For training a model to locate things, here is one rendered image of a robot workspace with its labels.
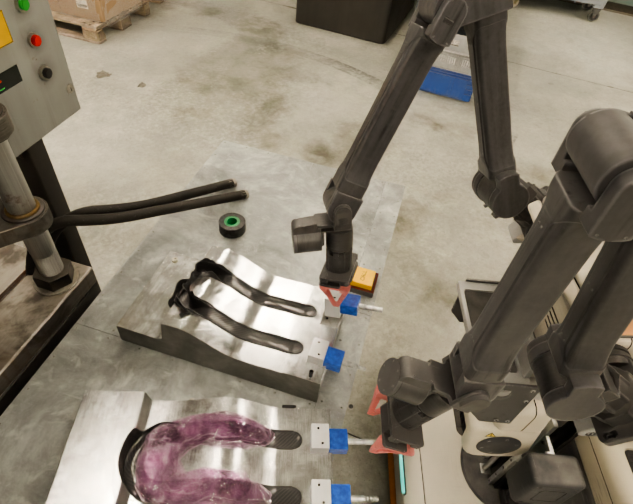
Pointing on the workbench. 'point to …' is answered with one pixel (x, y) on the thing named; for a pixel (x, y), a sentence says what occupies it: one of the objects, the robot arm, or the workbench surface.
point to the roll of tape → (232, 225)
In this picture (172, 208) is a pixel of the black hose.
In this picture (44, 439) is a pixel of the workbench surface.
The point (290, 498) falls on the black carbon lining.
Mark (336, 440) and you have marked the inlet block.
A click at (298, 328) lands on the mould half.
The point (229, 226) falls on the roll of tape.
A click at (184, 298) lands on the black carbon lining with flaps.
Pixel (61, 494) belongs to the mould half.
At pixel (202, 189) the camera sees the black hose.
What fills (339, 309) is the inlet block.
